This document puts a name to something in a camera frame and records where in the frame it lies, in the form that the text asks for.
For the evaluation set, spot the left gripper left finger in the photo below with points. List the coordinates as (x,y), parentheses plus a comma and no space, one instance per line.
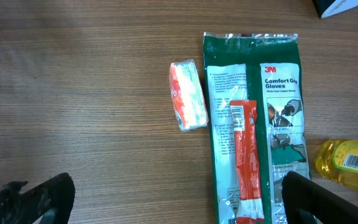
(49,202)

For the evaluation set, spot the red snack stick packet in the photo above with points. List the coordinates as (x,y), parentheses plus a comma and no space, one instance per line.
(244,115)

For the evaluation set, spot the white barcode scanner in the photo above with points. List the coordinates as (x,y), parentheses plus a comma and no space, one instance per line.
(327,8)

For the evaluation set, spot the small red white packet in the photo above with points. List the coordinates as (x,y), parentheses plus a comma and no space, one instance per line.
(187,96)

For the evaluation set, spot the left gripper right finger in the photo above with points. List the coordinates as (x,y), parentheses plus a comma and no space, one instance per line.
(308,202)

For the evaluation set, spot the green 3M gloves package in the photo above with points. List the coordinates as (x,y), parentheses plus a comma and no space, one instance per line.
(265,68)

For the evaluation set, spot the yellow liquid soap bottle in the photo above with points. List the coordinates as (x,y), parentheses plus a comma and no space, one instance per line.
(337,160)

